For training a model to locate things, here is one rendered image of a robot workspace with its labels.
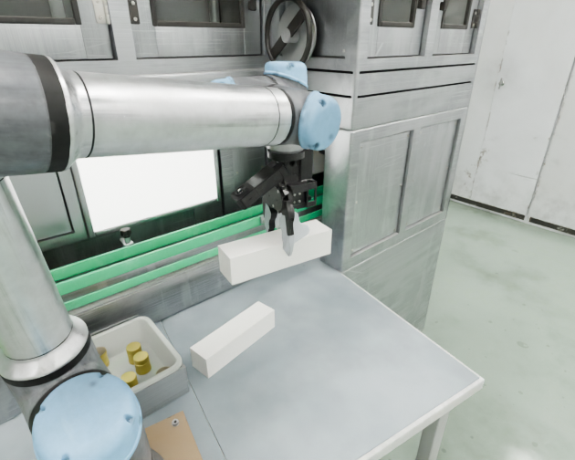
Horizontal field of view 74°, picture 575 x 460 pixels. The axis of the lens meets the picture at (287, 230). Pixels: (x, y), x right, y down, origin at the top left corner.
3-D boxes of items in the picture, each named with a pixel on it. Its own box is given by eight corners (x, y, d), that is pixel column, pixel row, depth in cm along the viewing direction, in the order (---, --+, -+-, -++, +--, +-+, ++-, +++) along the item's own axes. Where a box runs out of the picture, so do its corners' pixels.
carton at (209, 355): (274, 327, 108) (274, 309, 106) (208, 378, 92) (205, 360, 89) (258, 318, 112) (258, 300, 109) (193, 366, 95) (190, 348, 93)
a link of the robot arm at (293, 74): (250, 61, 66) (286, 60, 71) (253, 126, 70) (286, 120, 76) (282, 63, 61) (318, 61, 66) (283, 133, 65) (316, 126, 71)
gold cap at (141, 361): (153, 370, 92) (151, 356, 90) (140, 377, 89) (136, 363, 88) (147, 361, 94) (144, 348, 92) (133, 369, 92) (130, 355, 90)
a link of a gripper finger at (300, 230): (316, 252, 78) (309, 208, 77) (291, 259, 76) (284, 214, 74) (308, 249, 81) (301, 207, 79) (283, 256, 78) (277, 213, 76)
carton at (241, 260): (330, 253, 86) (331, 229, 83) (232, 285, 75) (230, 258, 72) (315, 242, 91) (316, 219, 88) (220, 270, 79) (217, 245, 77)
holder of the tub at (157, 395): (142, 329, 107) (138, 308, 104) (189, 391, 88) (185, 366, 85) (77, 360, 97) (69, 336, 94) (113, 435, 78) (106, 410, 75)
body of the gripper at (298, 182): (317, 209, 78) (318, 151, 72) (280, 218, 74) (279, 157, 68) (297, 197, 83) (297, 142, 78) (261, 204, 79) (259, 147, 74)
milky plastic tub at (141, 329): (151, 338, 103) (145, 312, 100) (190, 390, 88) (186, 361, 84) (82, 371, 93) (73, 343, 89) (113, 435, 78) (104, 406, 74)
